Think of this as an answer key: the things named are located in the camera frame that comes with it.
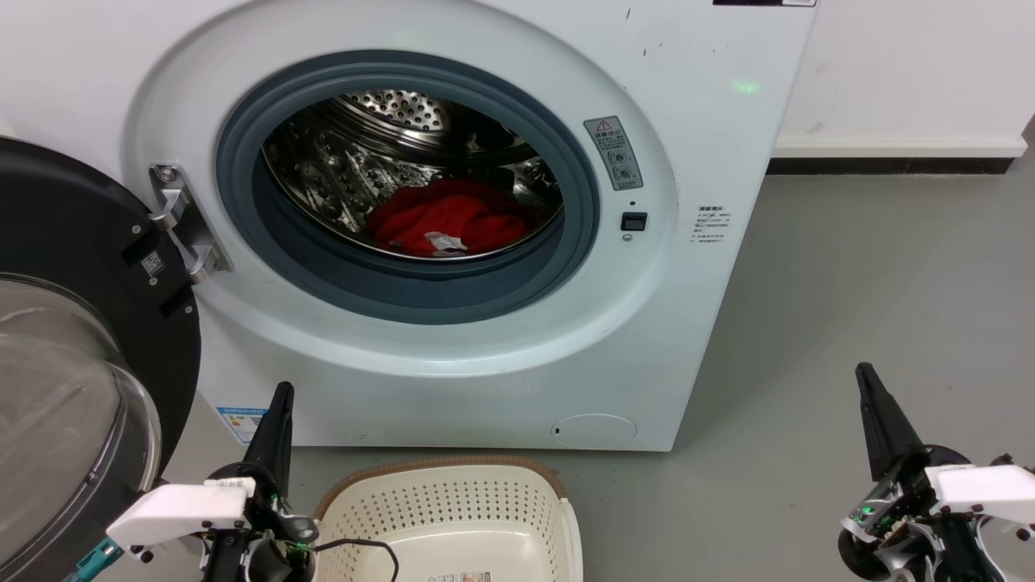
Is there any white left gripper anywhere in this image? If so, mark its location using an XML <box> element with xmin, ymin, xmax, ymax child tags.
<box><xmin>105</xmin><ymin>382</ymin><xmax>319</xmax><ymax>582</ymax></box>

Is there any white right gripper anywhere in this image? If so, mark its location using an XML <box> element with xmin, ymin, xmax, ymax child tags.
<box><xmin>838</xmin><ymin>363</ymin><xmax>1035</xmax><ymax>582</ymax></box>

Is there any red garment with white stripes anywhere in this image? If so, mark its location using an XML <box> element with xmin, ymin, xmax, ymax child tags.
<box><xmin>365</xmin><ymin>178</ymin><xmax>534</xmax><ymax>259</ymax></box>

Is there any cream perforated laundry basket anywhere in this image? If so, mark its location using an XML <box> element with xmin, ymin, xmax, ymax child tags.
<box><xmin>314</xmin><ymin>457</ymin><xmax>583</xmax><ymax>582</ymax></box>

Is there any stainless steel washing machine drum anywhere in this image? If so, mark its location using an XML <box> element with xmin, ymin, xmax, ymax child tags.
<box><xmin>262</xmin><ymin>89</ymin><xmax>564</xmax><ymax>261</ymax></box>

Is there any black round washer door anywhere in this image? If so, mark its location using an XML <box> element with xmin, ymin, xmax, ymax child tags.
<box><xmin>0</xmin><ymin>137</ymin><xmax>201</xmax><ymax>582</ymax></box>

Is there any blue energy label sticker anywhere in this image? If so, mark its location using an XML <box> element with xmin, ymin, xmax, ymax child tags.
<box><xmin>217</xmin><ymin>407</ymin><xmax>268</xmax><ymax>445</ymax></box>

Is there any grey rubber door gasket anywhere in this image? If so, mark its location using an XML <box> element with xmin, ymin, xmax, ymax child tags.
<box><xmin>215</xmin><ymin>50</ymin><xmax>601</xmax><ymax>326</ymax></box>

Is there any white front-load washing machine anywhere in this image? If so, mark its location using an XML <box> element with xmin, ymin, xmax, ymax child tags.
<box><xmin>0</xmin><ymin>0</ymin><xmax>819</xmax><ymax>452</ymax></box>

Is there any silver metal door hinge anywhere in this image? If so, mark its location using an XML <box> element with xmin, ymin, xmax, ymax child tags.
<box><xmin>149</xmin><ymin>163</ymin><xmax>234</xmax><ymax>284</ymax></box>

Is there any white text sticker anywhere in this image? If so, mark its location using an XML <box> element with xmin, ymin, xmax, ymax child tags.
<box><xmin>692</xmin><ymin>204</ymin><xmax>730</xmax><ymax>246</ymax></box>

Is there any white and black baseboard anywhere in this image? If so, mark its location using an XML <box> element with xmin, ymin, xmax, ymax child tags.
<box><xmin>767</xmin><ymin>133</ymin><xmax>1029</xmax><ymax>175</ymax></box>

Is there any round white filter cover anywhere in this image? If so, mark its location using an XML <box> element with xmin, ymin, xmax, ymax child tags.
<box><xmin>551</xmin><ymin>414</ymin><xmax>638</xmax><ymax>448</ymax></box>

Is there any grey warning label sticker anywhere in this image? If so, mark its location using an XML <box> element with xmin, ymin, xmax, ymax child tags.
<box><xmin>584</xmin><ymin>116</ymin><xmax>644</xmax><ymax>192</ymax></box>

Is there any thin black cable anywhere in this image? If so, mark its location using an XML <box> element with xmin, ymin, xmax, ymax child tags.
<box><xmin>311</xmin><ymin>538</ymin><xmax>400</xmax><ymax>582</ymax></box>

